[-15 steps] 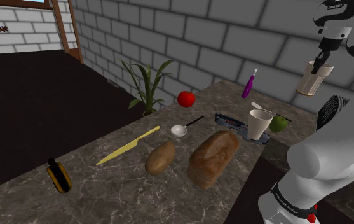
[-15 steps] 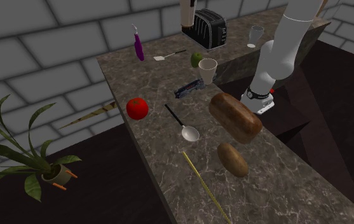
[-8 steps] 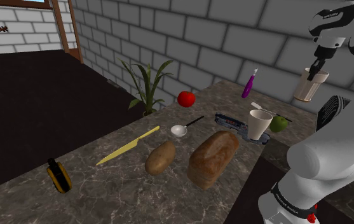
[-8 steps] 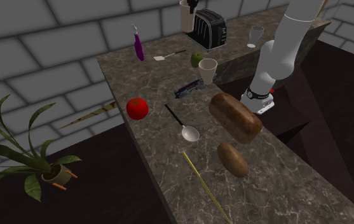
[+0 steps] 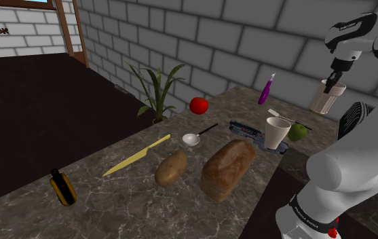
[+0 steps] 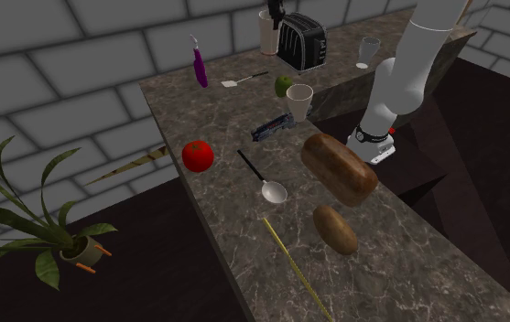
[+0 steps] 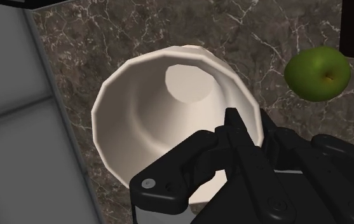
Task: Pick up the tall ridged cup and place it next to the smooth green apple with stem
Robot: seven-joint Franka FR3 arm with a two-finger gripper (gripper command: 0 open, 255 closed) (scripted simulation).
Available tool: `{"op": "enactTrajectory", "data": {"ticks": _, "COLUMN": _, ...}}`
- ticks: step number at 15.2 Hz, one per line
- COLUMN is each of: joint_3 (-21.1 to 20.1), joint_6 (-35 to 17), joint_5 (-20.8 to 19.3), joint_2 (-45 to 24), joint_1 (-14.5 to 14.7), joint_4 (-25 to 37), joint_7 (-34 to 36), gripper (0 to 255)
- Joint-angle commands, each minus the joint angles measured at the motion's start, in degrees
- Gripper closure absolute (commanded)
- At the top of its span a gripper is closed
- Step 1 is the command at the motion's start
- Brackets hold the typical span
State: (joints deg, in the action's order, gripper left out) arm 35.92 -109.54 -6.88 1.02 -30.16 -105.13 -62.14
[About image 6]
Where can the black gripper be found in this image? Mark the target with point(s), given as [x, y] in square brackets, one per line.
[275, 11]

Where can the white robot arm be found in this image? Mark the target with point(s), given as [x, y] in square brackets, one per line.
[411, 67]

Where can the black toaster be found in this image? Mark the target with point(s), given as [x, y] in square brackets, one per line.
[301, 42]

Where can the green apple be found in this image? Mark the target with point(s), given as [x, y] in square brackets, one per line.
[282, 87]

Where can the white tapered cup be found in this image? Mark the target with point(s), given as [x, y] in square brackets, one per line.
[299, 102]

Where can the clear drinking glass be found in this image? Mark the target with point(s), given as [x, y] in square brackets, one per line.
[367, 49]

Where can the dark blue oblong gadget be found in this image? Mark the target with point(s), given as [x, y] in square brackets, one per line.
[270, 128]

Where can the red tomato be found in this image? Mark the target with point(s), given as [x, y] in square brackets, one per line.
[198, 156]

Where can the brown bread loaf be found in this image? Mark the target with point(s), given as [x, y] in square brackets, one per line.
[339, 171]

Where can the tan striped pointed leaf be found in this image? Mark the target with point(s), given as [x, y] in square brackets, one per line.
[134, 164]

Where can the dark robot stand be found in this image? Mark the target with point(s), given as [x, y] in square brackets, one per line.
[415, 178]

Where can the brown potato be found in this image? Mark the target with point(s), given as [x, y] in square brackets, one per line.
[335, 229]

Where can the thin yellow stick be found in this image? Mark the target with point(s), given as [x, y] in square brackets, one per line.
[294, 265]

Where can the green potted plant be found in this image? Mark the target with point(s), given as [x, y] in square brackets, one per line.
[47, 232]

